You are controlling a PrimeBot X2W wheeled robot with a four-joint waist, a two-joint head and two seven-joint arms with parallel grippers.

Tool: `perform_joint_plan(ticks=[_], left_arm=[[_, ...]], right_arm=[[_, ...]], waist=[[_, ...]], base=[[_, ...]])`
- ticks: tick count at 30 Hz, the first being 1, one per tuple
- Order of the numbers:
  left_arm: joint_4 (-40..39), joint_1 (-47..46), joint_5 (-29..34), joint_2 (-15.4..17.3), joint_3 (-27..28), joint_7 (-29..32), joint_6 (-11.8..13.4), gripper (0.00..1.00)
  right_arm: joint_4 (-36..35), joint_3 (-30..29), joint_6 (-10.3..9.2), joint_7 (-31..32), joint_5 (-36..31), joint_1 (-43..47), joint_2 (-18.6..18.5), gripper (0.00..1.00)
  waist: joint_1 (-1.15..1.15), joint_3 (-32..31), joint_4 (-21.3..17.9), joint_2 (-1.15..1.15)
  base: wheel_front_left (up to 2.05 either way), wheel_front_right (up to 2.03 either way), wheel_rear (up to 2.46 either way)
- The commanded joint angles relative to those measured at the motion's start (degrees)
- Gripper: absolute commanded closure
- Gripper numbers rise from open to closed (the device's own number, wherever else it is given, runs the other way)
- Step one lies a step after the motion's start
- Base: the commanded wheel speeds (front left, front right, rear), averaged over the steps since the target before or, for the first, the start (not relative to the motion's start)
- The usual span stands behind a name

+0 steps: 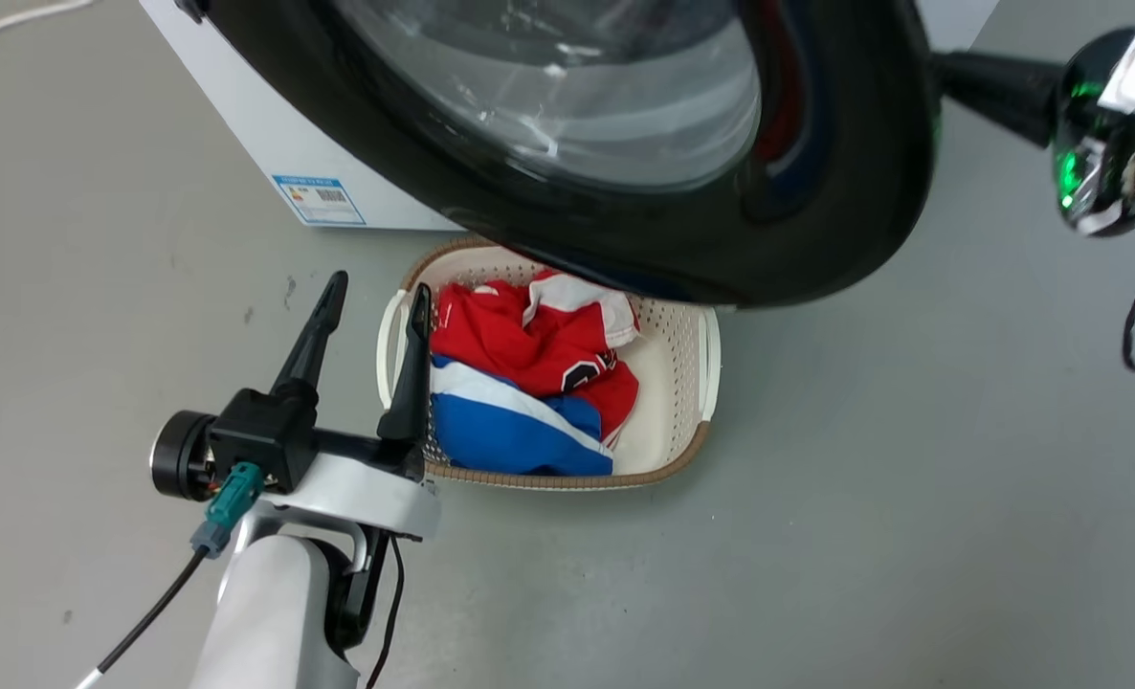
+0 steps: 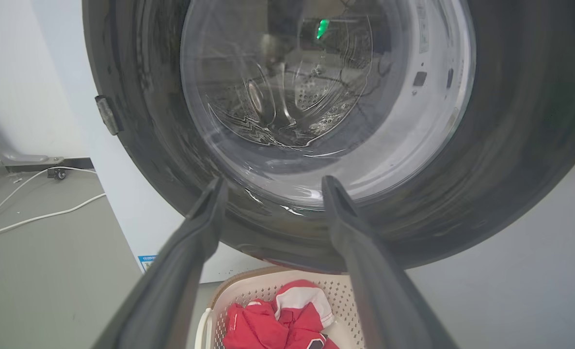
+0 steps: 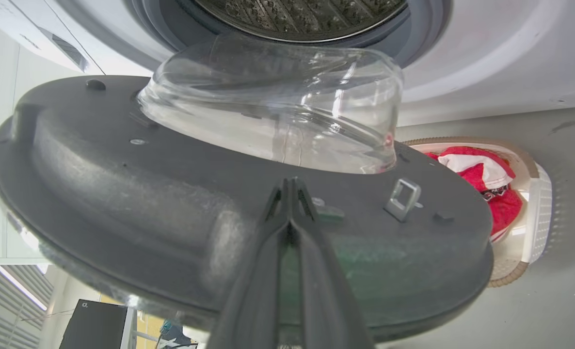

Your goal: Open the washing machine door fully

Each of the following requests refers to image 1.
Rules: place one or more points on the right gripper green lit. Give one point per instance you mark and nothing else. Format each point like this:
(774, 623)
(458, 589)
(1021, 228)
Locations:
(1108, 144)

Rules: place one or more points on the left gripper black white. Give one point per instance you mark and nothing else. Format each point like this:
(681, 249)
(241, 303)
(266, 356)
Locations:
(261, 431)

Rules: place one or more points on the black round glass washer door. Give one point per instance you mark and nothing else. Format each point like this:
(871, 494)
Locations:
(845, 230)

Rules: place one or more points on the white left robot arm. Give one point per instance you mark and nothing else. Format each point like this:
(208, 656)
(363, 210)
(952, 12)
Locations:
(266, 612)

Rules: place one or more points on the white washing machine body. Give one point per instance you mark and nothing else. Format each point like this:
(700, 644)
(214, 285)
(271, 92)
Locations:
(261, 115)

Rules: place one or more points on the blue and white garment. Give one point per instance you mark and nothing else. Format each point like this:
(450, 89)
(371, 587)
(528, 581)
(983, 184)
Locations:
(491, 435)

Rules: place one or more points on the red and white garment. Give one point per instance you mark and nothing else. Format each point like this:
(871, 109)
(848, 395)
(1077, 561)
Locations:
(520, 344)

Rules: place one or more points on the blue energy label sticker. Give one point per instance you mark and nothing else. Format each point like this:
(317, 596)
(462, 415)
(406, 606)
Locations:
(319, 201)

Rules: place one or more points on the white perforated laundry basket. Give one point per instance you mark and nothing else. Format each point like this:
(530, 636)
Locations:
(671, 383)

